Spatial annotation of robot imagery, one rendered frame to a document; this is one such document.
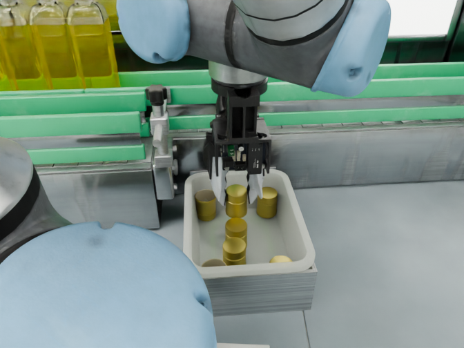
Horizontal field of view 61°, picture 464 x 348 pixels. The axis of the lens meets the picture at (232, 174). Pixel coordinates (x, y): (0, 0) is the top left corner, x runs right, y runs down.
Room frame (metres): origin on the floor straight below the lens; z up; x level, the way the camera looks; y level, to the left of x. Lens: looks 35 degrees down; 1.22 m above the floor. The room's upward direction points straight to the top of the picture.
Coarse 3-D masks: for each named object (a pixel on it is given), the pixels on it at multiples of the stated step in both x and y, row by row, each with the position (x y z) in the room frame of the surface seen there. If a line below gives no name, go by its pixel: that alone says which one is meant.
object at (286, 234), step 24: (192, 192) 0.50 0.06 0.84; (288, 192) 0.49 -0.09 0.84; (192, 216) 0.44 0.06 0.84; (216, 216) 0.52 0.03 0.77; (288, 216) 0.46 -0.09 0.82; (192, 240) 0.39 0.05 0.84; (216, 240) 0.46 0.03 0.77; (264, 240) 0.46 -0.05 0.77; (288, 240) 0.44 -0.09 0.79; (264, 264) 0.34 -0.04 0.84; (288, 264) 0.34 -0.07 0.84
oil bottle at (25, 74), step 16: (0, 16) 0.61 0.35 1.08; (16, 16) 0.62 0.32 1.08; (0, 32) 0.61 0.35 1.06; (16, 32) 0.61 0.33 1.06; (0, 48) 0.61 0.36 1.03; (16, 48) 0.61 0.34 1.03; (32, 48) 0.62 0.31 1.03; (16, 64) 0.61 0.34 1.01; (32, 64) 0.61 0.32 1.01; (16, 80) 0.61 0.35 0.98; (32, 80) 0.61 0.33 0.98
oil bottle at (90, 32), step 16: (80, 16) 0.62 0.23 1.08; (96, 16) 0.62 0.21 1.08; (80, 32) 0.62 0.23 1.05; (96, 32) 0.62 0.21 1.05; (80, 48) 0.62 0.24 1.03; (96, 48) 0.62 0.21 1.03; (112, 48) 0.66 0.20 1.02; (80, 64) 0.62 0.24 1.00; (96, 64) 0.62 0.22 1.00; (112, 64) 0.63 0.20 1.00; (80, 80) 0.62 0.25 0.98; (96, 80) 0.62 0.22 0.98; (112, 80) 0.62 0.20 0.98
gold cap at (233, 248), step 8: (232, 240) 0.41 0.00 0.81; (240, 240) 0.41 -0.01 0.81; (224, 248) 0.40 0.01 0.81; (232, 248) 0.40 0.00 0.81; (240, 248) 0.40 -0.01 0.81; (224, 256) 0.40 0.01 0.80; (232, 256) 0.39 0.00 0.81; (240, 256) 0.39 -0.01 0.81; (232, 264) 0.39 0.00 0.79; (240, 264) 0.39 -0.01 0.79
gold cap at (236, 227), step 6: (228, 222) 0.45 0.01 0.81; (234, 222) 0.45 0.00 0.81; (240, 222) 0.45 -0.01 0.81; (228, 228) 0.44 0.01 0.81; (234, 228) 0.44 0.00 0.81; (240, 228) 0.44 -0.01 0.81; (246, 228) 0.44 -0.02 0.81; (228, 234) 0.44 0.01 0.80; (234, 234) 0.43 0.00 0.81; (240, 234) 0.43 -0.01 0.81; (246, 234) 0.44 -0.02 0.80; (246, 240) 0.44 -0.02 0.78; (246, 246) 0.44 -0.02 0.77
